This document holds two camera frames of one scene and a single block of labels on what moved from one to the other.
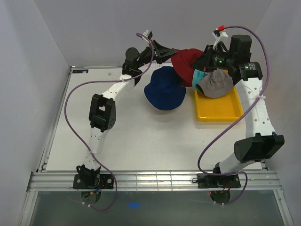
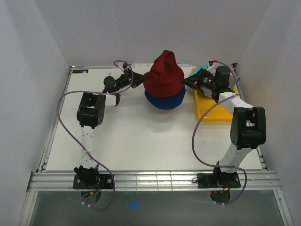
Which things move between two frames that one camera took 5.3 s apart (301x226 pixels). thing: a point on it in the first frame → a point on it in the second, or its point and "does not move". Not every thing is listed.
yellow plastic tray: [225, 108] does not move
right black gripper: [203, 62] → [194, 81]
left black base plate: [93, 181] does not move
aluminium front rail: [153, 181] does not move
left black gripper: [161, 52] → [138, 79]
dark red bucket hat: [182, 61] → [165, 78]
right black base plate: [205, 181] does not move
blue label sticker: [80, 71] does not move
